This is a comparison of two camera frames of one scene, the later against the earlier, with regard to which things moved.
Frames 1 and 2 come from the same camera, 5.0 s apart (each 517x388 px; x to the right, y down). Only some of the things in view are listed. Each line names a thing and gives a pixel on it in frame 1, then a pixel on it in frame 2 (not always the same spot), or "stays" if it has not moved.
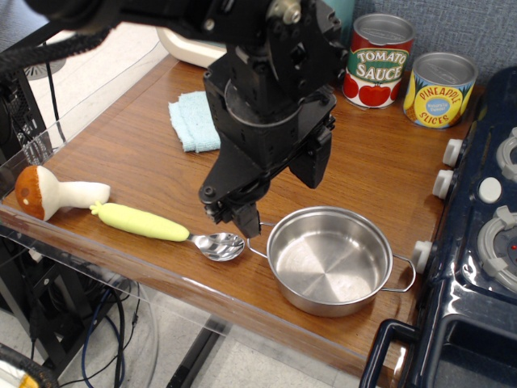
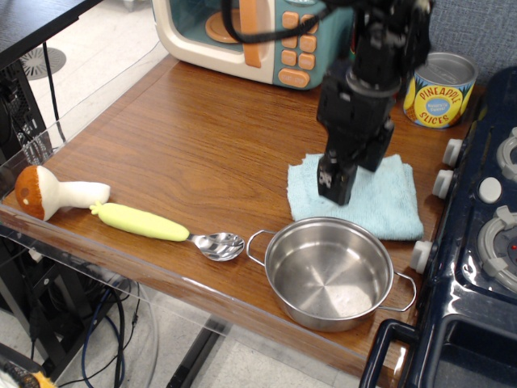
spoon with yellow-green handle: (214, 246) stays
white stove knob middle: (442, 184) stays
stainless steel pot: (333, 261) → (401, 293)
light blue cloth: (195, 122) → (384, 200)
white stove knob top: (452, 152) stays
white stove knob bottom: (422, 254) stays
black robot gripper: (267, 107) → (352, 113)
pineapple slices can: (439, 88) stays
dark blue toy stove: (466, 335) stays
